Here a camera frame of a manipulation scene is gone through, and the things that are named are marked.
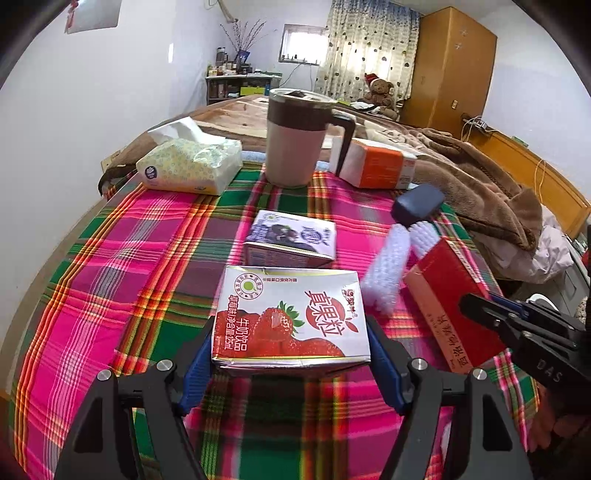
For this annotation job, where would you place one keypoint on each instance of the wooden bed headboard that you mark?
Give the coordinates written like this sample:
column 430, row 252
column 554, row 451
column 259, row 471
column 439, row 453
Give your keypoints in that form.
column 545, row 175

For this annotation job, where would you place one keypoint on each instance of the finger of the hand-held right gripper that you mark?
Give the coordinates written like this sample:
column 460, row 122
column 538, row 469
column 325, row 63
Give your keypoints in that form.
column 494, row 316
column 512, row 307

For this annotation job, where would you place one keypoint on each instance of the small window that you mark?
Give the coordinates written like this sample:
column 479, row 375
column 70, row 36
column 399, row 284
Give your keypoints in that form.
column 302, row 44

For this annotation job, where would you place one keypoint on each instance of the beige mug with brown lid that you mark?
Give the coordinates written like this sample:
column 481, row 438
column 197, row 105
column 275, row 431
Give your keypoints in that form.
column 293, row 143

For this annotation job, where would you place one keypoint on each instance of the wall mirror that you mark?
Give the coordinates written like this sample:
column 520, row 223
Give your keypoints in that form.
column 94, row 14

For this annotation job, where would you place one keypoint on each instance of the brown fleece blanket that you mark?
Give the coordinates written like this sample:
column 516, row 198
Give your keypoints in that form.
column 471, row 184

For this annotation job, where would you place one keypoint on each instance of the patterned window curtain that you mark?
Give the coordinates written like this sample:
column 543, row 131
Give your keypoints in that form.
column 364, row 46

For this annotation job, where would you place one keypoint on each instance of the red cardboard box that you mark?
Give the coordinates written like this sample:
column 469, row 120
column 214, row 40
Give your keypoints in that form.
column 452, row 295

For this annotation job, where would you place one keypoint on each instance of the wooden wardrobe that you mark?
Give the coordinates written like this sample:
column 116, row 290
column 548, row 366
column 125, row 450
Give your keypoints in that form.
column 448, row 69

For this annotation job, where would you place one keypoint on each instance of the dark blue glasses case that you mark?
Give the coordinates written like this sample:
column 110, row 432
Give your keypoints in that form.
column 418, row 203

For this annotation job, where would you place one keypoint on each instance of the white bubble wrap roll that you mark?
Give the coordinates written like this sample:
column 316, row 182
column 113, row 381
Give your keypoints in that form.
column 392, row 267

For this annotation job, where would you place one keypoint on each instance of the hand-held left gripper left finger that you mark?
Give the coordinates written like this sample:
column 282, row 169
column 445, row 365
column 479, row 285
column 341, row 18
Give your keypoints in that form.
column 198, row 367

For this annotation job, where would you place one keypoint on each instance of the plaid tablecloth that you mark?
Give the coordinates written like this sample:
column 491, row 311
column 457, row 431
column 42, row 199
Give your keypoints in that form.
column 138, row 286

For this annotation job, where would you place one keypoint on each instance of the brown teddy bear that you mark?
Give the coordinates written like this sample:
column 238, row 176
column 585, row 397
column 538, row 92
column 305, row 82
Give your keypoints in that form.
column 381, row 94

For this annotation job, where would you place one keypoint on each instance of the blueberry milk carton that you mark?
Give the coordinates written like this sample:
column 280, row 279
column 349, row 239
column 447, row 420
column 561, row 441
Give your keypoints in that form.
column 291, row 237

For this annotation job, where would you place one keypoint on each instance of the tissue pack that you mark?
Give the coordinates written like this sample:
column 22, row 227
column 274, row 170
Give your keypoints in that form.
column 194, row 161

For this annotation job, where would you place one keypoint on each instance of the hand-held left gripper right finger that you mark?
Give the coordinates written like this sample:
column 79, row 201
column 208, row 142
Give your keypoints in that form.
column 388, row 369

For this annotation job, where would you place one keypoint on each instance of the vase of bare branches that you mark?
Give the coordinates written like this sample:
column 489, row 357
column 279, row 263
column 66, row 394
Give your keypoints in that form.
column 244, row 41

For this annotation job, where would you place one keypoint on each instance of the orange and white box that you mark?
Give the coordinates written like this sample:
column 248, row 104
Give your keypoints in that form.
column 378, row 164

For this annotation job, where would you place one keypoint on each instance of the pale pink bedding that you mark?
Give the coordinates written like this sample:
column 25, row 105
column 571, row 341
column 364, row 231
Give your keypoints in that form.
column 549, row 249

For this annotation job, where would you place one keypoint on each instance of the cluttered desk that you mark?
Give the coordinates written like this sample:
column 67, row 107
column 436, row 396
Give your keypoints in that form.
column 235, row 87

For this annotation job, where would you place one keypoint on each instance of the strawberry milk carton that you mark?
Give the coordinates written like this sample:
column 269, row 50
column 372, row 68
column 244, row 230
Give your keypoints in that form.
column 286, row 318

